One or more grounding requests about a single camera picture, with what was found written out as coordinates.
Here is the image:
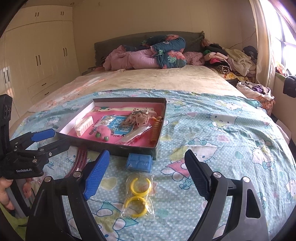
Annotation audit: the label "dark red banana hair clip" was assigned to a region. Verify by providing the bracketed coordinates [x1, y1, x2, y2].
[65, 145, 88, 178]

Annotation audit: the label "yellow rings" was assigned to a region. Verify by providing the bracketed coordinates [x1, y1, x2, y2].
[119, 174, 156, 219]

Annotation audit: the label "pink pompom hair tie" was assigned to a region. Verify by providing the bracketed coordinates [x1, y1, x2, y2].
[90, 124, 113, 142]

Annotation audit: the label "sheer bow hair clip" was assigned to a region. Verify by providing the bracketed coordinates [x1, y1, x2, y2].
[120, 108, 157, 128]

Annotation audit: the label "person's left hand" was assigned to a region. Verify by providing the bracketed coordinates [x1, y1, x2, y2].
[0, 177, 35, 212]

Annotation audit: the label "white hair comb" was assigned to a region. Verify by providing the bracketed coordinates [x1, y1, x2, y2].
[74, 116, 93, 137]

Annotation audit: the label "Hello Kitty blue bedsheet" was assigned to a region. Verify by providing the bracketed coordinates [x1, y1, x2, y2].
[13, 89, 295, 240]

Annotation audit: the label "blue plastic case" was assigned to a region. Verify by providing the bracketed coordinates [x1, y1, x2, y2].
[126, 153, 152, 173]

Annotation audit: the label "clear packaged hair accessory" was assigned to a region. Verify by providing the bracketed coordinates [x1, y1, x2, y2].
[115, 125, 152, 146]

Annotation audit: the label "dark shallow cardboard box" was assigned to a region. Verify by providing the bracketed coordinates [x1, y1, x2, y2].
[57, 97, 167, 159]

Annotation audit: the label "cream wardrobe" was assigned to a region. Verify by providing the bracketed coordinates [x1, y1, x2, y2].
[0, 4, 82, 121]

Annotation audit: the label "beige bed cover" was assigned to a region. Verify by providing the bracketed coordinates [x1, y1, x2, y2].
[28, 65, 243, 113]

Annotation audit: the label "pink folded quilt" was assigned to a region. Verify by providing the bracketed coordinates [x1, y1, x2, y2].
[102, 45, 205, 71]

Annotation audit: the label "pile of clothes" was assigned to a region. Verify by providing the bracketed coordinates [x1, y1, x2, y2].
[201, 39, 275, 115]

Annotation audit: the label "cream curtain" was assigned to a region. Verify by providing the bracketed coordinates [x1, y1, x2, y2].
[250, 0, 285, 89]

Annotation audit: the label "dark clothes on windowsill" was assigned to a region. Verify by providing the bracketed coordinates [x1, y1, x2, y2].
[283, 75, 296, 98]

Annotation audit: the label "dark floral quilt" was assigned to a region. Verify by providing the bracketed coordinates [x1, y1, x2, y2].
[123, 34, 187, 69]

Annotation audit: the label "grey headboard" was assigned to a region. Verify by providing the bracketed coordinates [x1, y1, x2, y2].
[94, 31, 205, 67]

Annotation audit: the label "orange spiral hair tie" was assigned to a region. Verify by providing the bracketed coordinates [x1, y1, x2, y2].
[149, 115, 164, 145]

